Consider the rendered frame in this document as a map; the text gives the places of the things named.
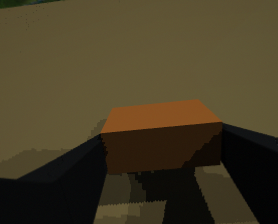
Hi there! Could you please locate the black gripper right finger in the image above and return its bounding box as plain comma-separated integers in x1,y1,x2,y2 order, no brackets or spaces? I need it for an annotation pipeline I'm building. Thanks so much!
220,123,278,224

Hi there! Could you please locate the brown block with black square face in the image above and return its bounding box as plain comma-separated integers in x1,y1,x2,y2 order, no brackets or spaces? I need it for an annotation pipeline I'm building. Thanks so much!
100,99,222,174

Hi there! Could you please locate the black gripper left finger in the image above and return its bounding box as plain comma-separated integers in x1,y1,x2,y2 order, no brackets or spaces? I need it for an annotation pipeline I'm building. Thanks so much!
0,134,108,224

